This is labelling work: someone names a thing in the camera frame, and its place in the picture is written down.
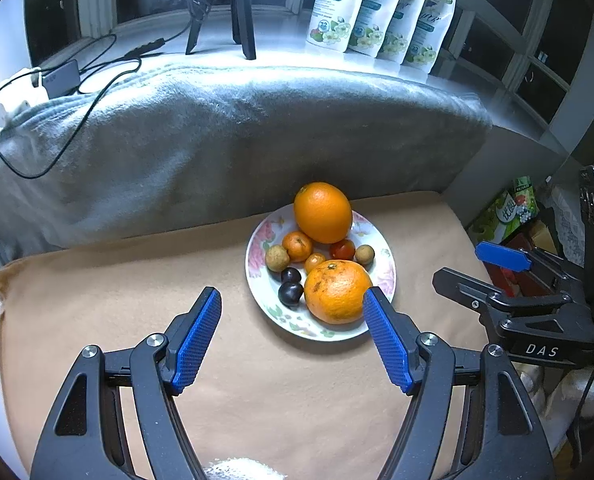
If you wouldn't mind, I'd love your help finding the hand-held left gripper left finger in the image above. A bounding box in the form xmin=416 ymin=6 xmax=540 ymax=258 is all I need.
xmin=30 ymin=286 xmax=223 ymax=480

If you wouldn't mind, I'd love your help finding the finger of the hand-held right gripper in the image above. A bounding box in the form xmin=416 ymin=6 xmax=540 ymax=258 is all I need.
xmin=433 ymin=267 xmax=572 ymax=326
xmin=475 ymin=241 xmax=584 ymax=301

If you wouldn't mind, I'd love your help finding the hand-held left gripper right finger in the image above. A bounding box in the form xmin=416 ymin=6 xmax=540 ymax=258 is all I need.
xmin=363 ymin=286 xmax=555 ymax=480

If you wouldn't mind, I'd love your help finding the floral white plate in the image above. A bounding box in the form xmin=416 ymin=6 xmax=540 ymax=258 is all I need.
xmin=245 ymin=207 xmax=397 ymax=343

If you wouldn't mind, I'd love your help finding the large spotted orange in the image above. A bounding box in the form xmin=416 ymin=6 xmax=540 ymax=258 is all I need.
xmin=304 ymin=260 xmax=373 ymax=325

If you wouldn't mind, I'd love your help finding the red cherry tomato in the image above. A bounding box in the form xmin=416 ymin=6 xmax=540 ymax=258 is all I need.
xmin=330 ymin=239 xmax=356 ymax=261

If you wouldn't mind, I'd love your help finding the brown longan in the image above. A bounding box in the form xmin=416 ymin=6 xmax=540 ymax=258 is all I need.
xmin=265 ymin=245 xmax=291 ymax=272

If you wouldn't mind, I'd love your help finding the small mandarin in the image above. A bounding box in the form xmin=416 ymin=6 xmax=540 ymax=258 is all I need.
xmin=282 ymin=230 xmax=314 ymax=263

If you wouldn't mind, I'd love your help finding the large smooth orange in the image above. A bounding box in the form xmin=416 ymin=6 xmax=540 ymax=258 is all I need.
xmin=293 ymin=182 xmax=354 ymax=245

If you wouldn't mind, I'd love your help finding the red packet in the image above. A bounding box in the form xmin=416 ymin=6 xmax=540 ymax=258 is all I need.
xmin=497 ymin=245 xmax=560 ymax=301

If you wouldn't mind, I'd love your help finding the green printed packet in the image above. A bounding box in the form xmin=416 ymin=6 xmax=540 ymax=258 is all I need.
xmin=469 ymin=175 xmax=540 ymax=247

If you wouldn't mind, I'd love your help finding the tan cloth mat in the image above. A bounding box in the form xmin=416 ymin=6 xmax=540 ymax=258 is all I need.
xmin=0 ymin=190 xmax=518 ymax=480

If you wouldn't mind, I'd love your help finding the white fuzzy cloth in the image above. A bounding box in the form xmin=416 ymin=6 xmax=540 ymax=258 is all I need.
xmin=202 ymin=456 xmax=284 ymax=480

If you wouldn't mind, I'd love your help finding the grey fleece blanket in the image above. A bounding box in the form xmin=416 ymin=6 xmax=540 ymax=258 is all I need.
xmin=0 ymin=62 xmax=492 ymax=266

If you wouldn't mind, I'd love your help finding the black power adapter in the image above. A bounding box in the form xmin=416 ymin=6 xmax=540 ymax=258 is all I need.
xmin=41 ymin=59 xmax=80 ymax=98

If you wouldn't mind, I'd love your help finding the white power strip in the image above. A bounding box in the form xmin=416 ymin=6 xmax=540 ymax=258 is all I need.
xmin=0 ymin=67 xmax=45 ymax=133

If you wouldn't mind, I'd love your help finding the black tripod stand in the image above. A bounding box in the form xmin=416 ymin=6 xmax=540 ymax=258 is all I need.
xmin=184 ymin=0 xmax=257 ymax=61

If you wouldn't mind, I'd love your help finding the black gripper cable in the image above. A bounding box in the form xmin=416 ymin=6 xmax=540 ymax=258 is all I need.
xmin=567 ymin=364 xmax=594 ymax=471

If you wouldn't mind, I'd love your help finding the black adapter with cables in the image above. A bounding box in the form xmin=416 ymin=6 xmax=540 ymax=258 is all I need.
xmin=0 ymin=32 xmax=170 ymax=179

